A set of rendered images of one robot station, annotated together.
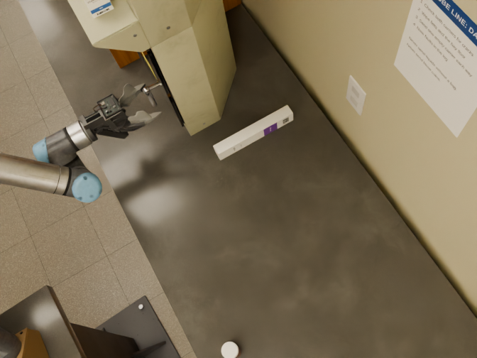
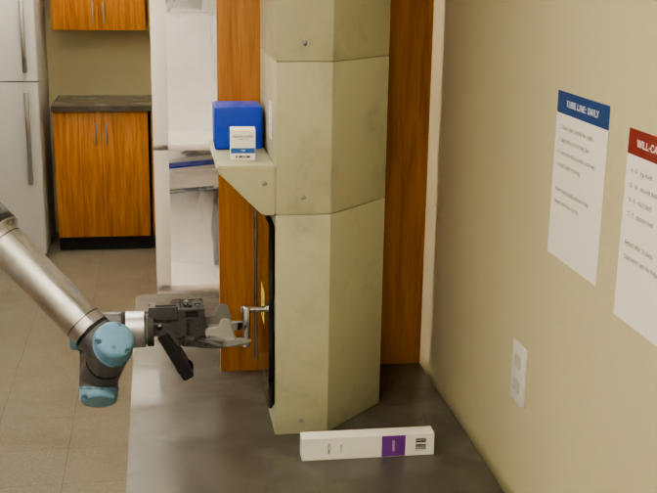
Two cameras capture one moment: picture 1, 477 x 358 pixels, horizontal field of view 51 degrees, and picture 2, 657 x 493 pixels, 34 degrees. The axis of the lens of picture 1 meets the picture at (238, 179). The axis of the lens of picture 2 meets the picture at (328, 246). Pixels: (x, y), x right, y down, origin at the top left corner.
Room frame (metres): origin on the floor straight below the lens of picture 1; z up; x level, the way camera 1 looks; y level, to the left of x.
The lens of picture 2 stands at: (-1.25, -0.16, 1.90)
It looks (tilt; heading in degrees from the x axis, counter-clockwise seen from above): 15 degrees down; 4
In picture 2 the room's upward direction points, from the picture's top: 1 degrees clockwise
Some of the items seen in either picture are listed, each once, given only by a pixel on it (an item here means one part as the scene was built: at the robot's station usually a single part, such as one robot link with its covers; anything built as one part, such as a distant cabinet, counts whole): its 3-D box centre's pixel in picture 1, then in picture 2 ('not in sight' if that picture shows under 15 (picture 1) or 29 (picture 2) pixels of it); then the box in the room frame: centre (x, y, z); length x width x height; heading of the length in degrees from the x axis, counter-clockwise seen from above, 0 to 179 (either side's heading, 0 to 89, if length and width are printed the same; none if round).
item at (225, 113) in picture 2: not in sight; (237, 124); (1.01, 0.22, 1.56); 0.10 x 0.10 x 0.09; 14
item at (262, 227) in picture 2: (146, 57); (263, 297); (0.94, 0.15, 1.19); 0.30 x 0.01 x 0.40; 13
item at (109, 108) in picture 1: (105, 118); (177, 324); (0.80, 0.31, 1.17); 0.12 x 0.08 x 0.09; 104
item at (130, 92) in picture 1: (129, 90); (224, 316); (0.87, 0.22, 1.17); 0.09 x 0.03 x 0.06; 129
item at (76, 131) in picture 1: (80, 133); (137, 329); (0.78, 0.39, 1.17); 0.08 x 0.05 x 0.08; 14
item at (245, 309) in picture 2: (155, 93); (253, 325); (0.83, 0.16, 1.17); 0.05 x 0.03 x 0.10; 103
